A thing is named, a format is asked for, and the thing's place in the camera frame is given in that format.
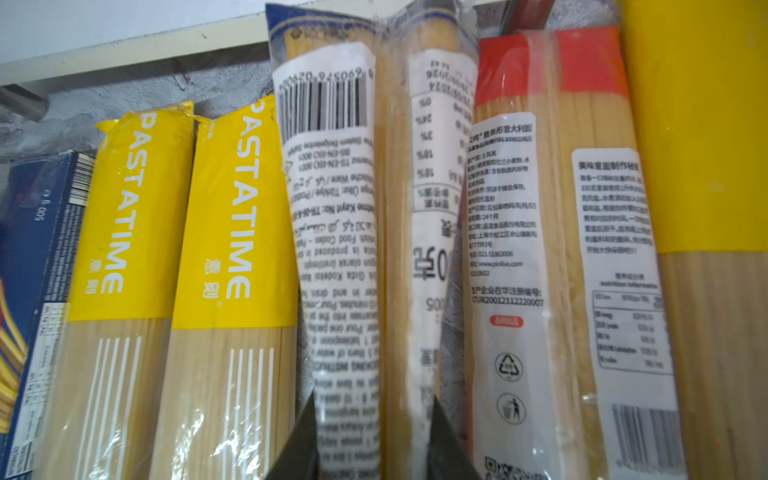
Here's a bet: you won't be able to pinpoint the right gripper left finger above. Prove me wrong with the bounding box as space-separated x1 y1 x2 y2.
266 393 320 480

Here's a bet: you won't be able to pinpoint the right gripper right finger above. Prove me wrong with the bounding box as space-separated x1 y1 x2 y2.
427 397 480 480

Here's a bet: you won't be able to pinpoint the red spaghetti pack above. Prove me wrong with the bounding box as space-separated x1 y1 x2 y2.
463 26 687 479

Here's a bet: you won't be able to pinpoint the blue white-label spaghetti pack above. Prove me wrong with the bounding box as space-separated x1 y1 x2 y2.
266 1 479 479

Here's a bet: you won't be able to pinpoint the white two-tier shelf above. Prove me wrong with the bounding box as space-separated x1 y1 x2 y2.
1 1 268 85

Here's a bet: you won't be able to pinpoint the yellow pastatime spaghetti pack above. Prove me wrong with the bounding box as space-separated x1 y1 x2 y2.
150 96 299 479
34 101 196 479

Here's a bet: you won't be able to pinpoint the blue Barilla spaghetti box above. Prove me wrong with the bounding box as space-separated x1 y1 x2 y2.
1 150 94 479

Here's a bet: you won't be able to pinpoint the yellow spaghetti pack far right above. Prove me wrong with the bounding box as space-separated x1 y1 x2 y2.
620 1 767 479

